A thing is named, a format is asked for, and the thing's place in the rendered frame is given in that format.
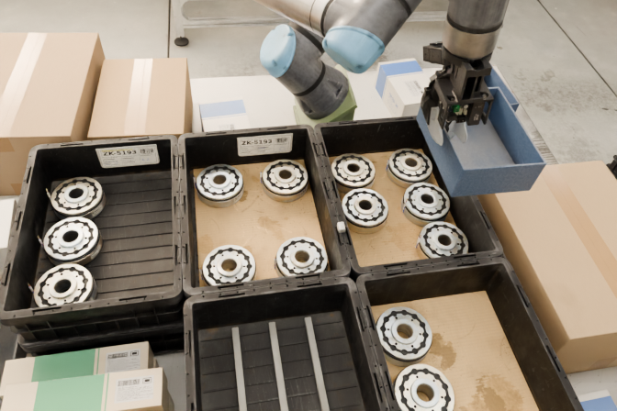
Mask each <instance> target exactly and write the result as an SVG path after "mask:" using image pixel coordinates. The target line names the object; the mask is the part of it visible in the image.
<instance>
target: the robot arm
mask: <svg viewBox="0 0 617 411"><path fill-rule="evenodd" d="M253 1H255V2H257V3H259V4H261V5H263V6H265V7H267V8H269V9H271V10H273V11H275V12H276V13H277V14H279V15H281V16H283V17H286V18H288V19H289V20H291V21H290V22H289V23H288V25H279V26H277V27H275V29H273V30H272V31H271V32H270V33H269V34H268V35H267V36H266V38H265V40H264V42H263V45H262V47H261V50H260V61H261V64H262V65H263V67H264V68H265V69H266V70H267V71H268V72H269V74H270V75H271V76H273V77H275V78H276V80H277V81H278V82H280V83H281V84H282V85H283V86H284V87H285V88H286V89H287V90H288V91H289V92H290V93H291V94H293V95H294V97H295V98H296V100H297V103H298V105H299V107H300V109H301V111H302V112H303V113H304V114H305V115H306V116H307V117H309V118H312V119H321V118H324V117H327V116H329V115H330V114H332V113H333V112H334V111H335V110H336V109H338V107H339V106H340V105H341V104H342V102H343V101H344V99H345V97H346V95H347V93H348V90H349V82H348V79H347V77H346V76H345V75H344V74H343V73H342V72H341V71H339V70H337V69H335V68H333V67H331V66H329V65H327V64H325V63H324V62H323V61H322V60H321V59H320V57H321V56H322V55H323V53H324V52H326V53H327V54H328V55H329V56H330V57H331V58H332V59H333V60H334V61H335V62H337V63H338V64H340V65H341V66H342V67H343V68H344V69H345V70H347V71H349V72H352V73H356V74H360V73H364V72H366V71H367V69H368V68H369V67H370V66H372V65H373V63H374V62H375V61H376V60H377V58H378V57H380V56H381V55H382V54H383V52H384V51H385V47H386V46H387V44H388V43H389V42H390V41H391V40H392V39H393V38H394V36H395V35H396V34H397V32H398V31H399V30H400V28H401V27H402V26H403V24H404V23H405V22H406V20H407V19H408V18H409V17H410V15H411V14H412V13H413V11H414V10H415V9H416V8H417V6H418V5H419V4H420V2H421V1H422V0H253ZM448 1H449V6H448V11H447V15H446V19H445V24H444V29H443V37H442V41H443V42H441V41H436V42H434V43H430V45H428V46H423V60H424V61H427V62H430V63H436V64H441V65H443V69H442V70H439V71H435V74H434V75H433V76H431V77H430V82H429V86H428V87H424V92H423V95H422V97H421V110H422V113H423V115H424V118H425V121H426V123H427V126H428V129H429V131H430V133H431V136H432V139H433V140H434V141H435V142H436V143H437V144H439V145H441V146H442V145H443V132H442V129H443V127H445V129H446V131H447V133H448V135H449V137H450V139H451V138H452V137H453V136H454V134H455V135H456V136H457V137H458V138H459V139H460V140H461V141H462V142H463V143H465V142H466V140H467V132H466V123H467V125H468V126H474V125H478V124H479V121H480V118H481V119H482V121H483V124H484V125H486V123H487V120H488V115H489V112H490V109H491V106H492V103H493V100H494V98H493V96H492V94H491V92H490V91H489V89H488V87H487V85H486V83H485V81H484V76H487V75H490V73H491V70H492V66H491V65H490V63H489V61H490V59H491V57H492V53H493V50H494V49H495V48H496V45H497V41H498V38H499V33H500V29H501V28H503V20H504V17H505V14H506V11H507V7H508V4H509V1H510V0H448ZM486 102H488V110H487V113H486V114H485V113H484V111H483V109H484V106H485V103H486ZM445 122H446V125H444V123H445Z"/></svg>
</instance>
